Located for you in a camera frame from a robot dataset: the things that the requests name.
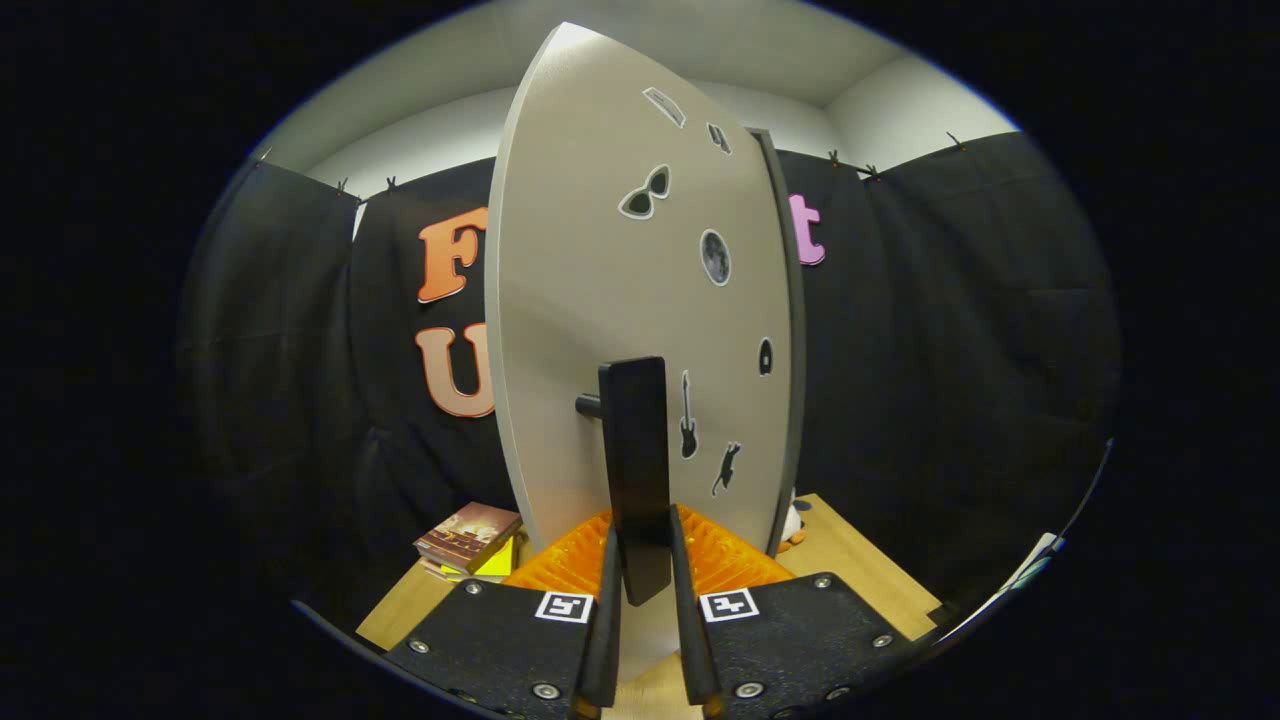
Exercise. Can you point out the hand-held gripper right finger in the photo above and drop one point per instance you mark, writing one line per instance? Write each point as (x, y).
(800, 640)

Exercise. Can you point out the beige shoe cabinet door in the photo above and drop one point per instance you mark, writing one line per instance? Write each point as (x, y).
(580, 300)

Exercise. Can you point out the grey shoe cabinet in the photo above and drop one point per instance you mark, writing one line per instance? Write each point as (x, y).
(795, 350)

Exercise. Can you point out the yellow book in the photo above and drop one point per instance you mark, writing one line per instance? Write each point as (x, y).
(498, 562)

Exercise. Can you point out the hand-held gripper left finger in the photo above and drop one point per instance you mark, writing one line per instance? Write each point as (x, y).
(500, 640)

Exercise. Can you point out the row of black cloth clips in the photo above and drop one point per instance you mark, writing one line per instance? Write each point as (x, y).
(832, 158)

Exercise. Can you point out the penguin plush toy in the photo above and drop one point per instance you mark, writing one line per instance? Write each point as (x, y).
(792, 520)

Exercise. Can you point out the black backdrop cloth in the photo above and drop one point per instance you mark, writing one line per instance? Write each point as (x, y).
(950, 350)

